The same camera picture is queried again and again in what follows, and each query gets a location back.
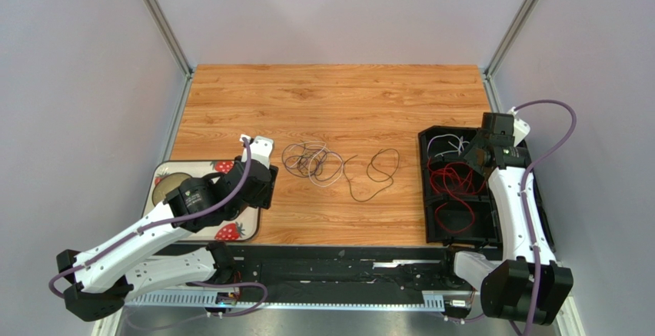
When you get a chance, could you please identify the black thin wire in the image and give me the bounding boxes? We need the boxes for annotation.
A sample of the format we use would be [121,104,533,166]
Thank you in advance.
[285,143,328,178]

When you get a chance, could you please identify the black compartment organizer bin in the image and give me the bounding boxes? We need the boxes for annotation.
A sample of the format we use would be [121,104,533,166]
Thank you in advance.
[417,126,530,248]

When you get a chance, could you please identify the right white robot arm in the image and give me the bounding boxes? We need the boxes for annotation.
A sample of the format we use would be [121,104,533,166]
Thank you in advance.
[452,112,574,325]

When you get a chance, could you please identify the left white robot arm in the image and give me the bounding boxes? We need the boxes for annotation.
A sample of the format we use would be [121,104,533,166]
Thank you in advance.
[48,157,279,321]

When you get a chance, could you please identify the cream enamel bowl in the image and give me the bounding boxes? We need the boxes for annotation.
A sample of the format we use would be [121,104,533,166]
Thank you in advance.
[151,172,191,205]

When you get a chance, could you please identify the strawberry print white tray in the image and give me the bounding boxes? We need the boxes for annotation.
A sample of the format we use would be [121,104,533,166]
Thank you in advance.
[142,159,260,242]

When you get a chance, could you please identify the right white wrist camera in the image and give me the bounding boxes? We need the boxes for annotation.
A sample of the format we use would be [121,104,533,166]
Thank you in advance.
[507,107,530,147]

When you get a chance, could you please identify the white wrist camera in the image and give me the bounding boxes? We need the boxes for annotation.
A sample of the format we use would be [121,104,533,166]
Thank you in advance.
[507,107,530,147]
[240,135,274,168]

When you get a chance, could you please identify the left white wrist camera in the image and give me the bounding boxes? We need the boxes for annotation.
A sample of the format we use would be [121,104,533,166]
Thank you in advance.
[240,135,274,168]

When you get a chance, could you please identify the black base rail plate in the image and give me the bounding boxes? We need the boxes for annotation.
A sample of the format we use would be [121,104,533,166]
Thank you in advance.
[176,243,492,312]

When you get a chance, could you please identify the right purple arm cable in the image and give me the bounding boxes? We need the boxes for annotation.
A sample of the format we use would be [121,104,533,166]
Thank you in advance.
[444,99,578,336]

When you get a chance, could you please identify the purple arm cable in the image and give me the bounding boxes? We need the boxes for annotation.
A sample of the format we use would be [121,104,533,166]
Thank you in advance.
[444,99,578,336]
[48,137,269,318]

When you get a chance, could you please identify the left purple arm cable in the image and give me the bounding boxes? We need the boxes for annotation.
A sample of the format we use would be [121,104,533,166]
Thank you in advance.
[48,137,269,318]

